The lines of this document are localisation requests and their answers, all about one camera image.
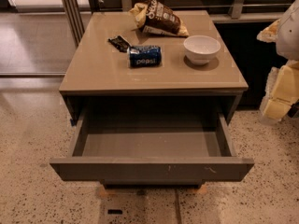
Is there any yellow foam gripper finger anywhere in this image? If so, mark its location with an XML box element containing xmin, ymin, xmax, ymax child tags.
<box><xmin>257</xmin><ymin>20</ymin><xmax>280</xmax><ymax>43</ymax></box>

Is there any grey top drawer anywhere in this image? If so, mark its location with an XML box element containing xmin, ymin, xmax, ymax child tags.
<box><xmin>50</xmin><ymin>109</ymin><xmax>254</xmax><ymax>186</ymax></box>

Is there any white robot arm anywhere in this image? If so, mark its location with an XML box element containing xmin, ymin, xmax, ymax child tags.
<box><xmin>257</xmin><ymin>0</ymin><xmax>299</xmax><ymax>124</ymax></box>

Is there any grey drawer cabinet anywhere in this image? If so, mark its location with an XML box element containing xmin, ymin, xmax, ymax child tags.
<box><xmin>58</xmin><ymin>10</ymin><xmax>249</xmax><ymax>190</ymax></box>

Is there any white bowl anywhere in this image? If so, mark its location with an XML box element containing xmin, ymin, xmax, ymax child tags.
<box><xmin>183</xmin><ymin>35</ymin><xmax>221</xmax><ymax>65</ymax></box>

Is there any brown chip bag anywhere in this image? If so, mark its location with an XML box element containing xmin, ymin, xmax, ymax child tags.
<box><xmin>129</xmin><ymin>0</ymin><xmax>189</xmax><ymax>37</ymax></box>

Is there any blue pepsi can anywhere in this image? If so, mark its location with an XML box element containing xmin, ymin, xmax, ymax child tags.
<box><xmin>128</xmin><ymin>45</ymin><xmax>162</xmax><ymax>68</ymax></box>

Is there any small black snack wrapper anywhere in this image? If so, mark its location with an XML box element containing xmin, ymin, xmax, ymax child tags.
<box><xmin>107</xmin><ymin>35</ymin><xmax>131</xmax><ymax>53</ymax></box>

